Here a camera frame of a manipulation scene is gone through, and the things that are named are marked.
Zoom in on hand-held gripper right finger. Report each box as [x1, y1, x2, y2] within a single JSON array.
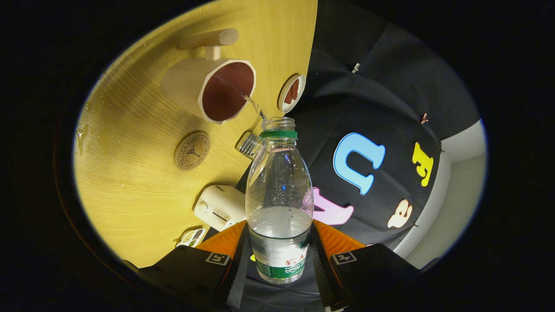
[[309, 219, 421, 312]]

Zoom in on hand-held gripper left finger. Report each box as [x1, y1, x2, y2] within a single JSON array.
[[124, 220, 251, 312]]

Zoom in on clear plastic juice bottle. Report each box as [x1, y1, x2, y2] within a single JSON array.
[[245, 117, 314, 285]]

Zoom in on round cork coaster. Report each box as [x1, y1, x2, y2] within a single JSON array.
[[174, 131, 211, 171]]

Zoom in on beige wooden-handled cup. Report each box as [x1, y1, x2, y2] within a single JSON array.
[[160, 29, 257, 125]]

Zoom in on white divided snack dish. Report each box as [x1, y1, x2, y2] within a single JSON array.
[[176, 228, 206, 247]]

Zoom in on white toaster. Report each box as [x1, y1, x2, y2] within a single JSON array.
[[193, 185, 247, 232]]

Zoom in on ribbed clear glass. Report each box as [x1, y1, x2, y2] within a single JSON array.
[[236, 131, 262, 160]]

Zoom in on wooden table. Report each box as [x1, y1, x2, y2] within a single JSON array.
[[73, 0, 318, 268]]

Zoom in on white round plate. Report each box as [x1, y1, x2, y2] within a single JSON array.
[[278, 74, 307, 114]]

